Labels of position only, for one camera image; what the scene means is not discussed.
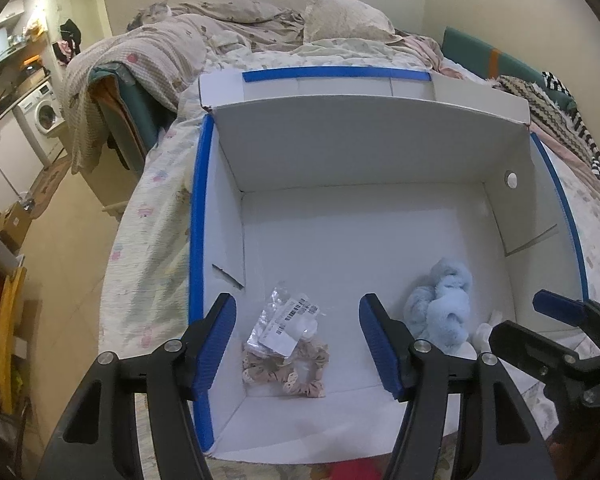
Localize light blue fluffy plush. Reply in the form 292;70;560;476
403;258;472;356

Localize beige frilly scrunchie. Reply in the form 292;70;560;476
242;341;330;399

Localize clear bag with label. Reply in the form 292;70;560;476
245;283;322;359

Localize white fluffy plush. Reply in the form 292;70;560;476
454;310;503;360

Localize pink heart plush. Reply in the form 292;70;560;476
329;458;382;480

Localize white cartoon print bedsheet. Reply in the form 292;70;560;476
99;39;600;480

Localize blue and white cardboard box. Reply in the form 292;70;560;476
189;66;589;464

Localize black white striped cloth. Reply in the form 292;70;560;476
495;76;600;192

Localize yellow wooden chair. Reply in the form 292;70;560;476
0;266;27;415

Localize cardboard box on floor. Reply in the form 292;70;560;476
0;203;32;252

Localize brown floor mat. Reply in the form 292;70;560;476
31;155;71;219

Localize green headboard cushion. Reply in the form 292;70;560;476
442;27;577;112

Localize white lower cabinets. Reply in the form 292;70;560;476
0;112;43;212

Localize white washing machine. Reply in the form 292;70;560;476
14;81;65;167

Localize beige checkered blanket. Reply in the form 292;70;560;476
61;12;217;176

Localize cream textured pillow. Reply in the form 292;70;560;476
302;0;401;44

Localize grey brown duvet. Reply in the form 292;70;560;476
126;0;311;53

